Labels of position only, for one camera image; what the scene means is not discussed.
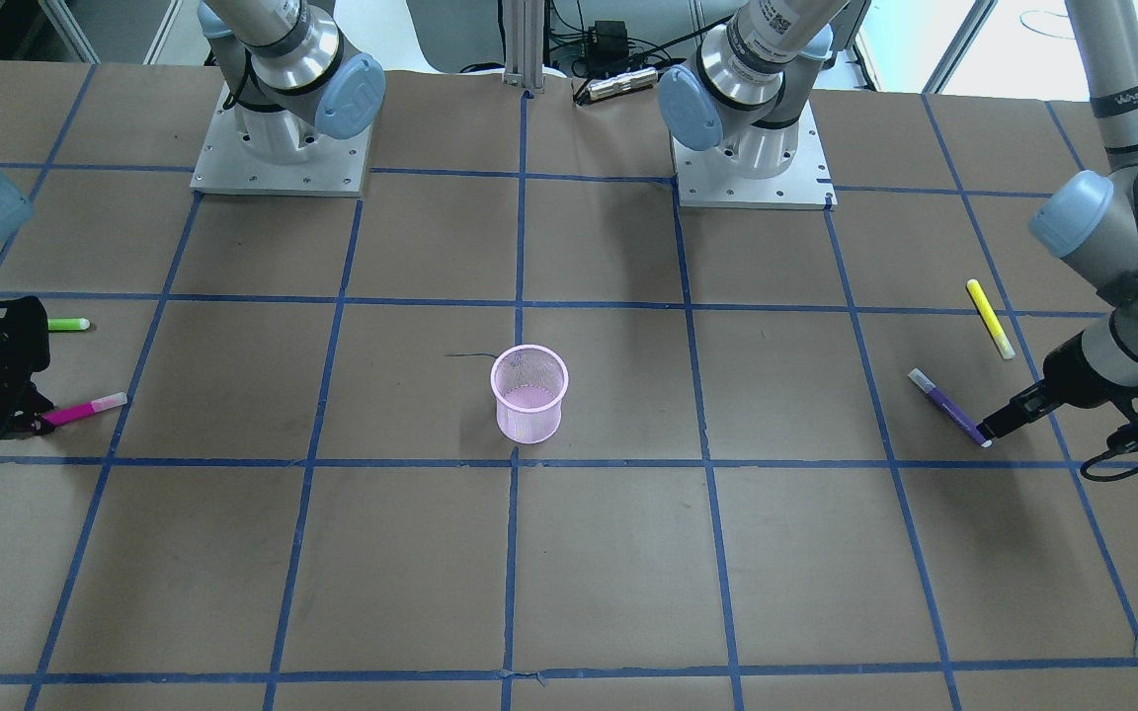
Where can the purple highlighter pen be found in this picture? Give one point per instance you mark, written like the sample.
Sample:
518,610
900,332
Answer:
947,407

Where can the pink highlighter pen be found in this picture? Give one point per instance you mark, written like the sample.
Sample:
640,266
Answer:
60,417

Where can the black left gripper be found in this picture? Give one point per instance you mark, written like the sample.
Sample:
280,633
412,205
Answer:
1069,376

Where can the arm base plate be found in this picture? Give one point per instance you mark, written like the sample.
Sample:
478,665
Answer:
784,168
251,154

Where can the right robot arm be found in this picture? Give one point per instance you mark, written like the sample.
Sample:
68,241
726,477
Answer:
276,56

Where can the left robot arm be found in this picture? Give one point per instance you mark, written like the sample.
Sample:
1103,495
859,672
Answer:
744,77

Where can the yellow highlighter pen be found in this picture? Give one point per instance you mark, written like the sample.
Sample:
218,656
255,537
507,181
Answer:
990,319

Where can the pink mesh cup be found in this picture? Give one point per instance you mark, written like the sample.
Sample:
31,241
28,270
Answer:
529,383

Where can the green highlighter pen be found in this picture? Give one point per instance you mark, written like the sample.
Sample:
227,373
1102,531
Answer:
68,325

